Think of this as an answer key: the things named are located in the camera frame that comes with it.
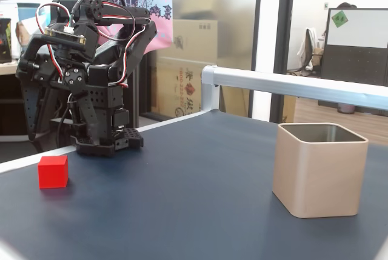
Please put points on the red cube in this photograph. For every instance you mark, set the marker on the red cube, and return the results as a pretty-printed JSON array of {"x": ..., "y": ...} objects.
[{"x": 52, "y": 172}]

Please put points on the teal container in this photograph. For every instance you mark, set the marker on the teal container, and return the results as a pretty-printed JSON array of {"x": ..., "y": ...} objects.
[{"x": 28, "y": 11}]

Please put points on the beige square metal container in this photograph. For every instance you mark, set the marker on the beige square metal container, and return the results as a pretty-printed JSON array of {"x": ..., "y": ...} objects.
[{"x": 318, "y": 178}]

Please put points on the black printed box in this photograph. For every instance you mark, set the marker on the black printed box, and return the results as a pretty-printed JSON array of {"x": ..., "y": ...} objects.
[{"x": 5, "y": 42}]

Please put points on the white cart tray rim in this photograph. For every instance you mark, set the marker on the white cart tray rim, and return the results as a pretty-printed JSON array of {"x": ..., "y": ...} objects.
[{"x": 30, "y": 158}]

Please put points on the cardboard box with red print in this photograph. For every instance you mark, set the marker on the cardboard box with red print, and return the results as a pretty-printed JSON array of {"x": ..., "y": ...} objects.
[{"x": 179, "y": 87}]

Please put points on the cardboard box with black print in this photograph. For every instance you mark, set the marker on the cardboard box with black print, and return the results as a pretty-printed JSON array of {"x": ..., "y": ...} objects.
[{"x": 194, "y": 38}]

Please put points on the black office chair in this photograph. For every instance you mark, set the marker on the black office chair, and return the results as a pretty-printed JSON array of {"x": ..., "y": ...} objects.
[{"x": 295, "y": 71}]

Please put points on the white garment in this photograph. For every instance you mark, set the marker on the white garment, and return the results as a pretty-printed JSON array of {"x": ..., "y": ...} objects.
[{"x": 309, "y": 48}]

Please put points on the pink bin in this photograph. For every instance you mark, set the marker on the pink bin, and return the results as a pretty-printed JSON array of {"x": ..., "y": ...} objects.
[{"x": 346, "y": 108}]

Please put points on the green sticky note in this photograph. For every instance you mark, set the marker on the green sticky note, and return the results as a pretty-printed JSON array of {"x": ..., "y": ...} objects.
[{"x": 339, "y": 19}]

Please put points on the dark office partition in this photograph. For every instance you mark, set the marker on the dark office partition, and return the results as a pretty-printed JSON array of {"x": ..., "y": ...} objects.
[{"x": 354, "y": 60}]

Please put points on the person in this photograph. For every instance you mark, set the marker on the person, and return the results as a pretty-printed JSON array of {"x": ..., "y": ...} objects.
[{"x": 347, "y": 5}]

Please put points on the gripper camera circuit board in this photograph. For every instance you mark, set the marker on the gripper camera circuit board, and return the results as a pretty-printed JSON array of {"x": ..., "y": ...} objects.
[{"x": 63, "y": 35}]

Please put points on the thin black frame post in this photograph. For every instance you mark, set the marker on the thin black frame post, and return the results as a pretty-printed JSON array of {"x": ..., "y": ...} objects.
[{"x": 257, "y": 29}]

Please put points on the silver aluminium cart rail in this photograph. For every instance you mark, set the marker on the silver aluminium cart rail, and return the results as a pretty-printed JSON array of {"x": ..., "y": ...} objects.
[{"x": 288, "y": 85}]

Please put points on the wide black frame post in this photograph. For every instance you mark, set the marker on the wide black frame post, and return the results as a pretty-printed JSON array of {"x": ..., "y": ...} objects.
[{"x": 282, "y": 29}]

